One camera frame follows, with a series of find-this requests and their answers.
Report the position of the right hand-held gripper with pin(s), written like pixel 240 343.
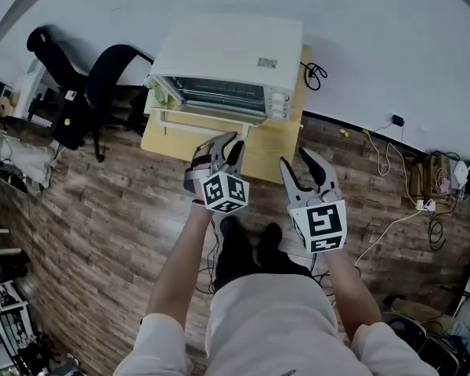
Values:
pixel 325 225

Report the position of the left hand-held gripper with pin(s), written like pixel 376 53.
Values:
pixel 219 190

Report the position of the white oven door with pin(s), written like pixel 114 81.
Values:
pixel 196 127

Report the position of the white oven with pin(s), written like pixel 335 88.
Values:
pixel 227 49

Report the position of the person's left forearm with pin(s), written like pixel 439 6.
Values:
pixel 180 272

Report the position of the person's right forearm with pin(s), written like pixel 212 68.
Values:
pixel 352 296

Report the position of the person's left hand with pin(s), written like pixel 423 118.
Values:
pixel 201 160

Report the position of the light wooden table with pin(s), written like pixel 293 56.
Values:
pixel 270 155

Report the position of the small yellow object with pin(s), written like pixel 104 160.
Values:
pixel 344 132

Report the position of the person's right black shoe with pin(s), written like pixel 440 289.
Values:
pixel 271 235

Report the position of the person's black shoe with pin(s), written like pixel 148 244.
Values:
pixel 231 227
pixel 271 235

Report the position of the person's left black shoe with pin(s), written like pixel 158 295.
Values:
pixel 231 227

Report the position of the green plant sprig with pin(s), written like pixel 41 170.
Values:
pixel 160 92

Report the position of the black power adapter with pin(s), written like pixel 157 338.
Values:
pixel 398 120

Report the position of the person's black trousers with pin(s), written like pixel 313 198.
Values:
pixel 239 265

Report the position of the cardboard box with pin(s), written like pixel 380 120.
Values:
pixel 427 178

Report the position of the white power strip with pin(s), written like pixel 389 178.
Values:
pixel 425 204

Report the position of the black office chair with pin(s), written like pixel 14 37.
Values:
pixel 51 53
pixel 105 73

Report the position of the person's white shirt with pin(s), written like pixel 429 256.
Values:
pixel 270 327

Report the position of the white router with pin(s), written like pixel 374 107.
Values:
pixel 464 174

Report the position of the black equipment bag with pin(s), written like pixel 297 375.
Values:
pixel 415 339

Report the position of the metal storage shelf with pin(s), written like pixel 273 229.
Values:
pixel 8 315

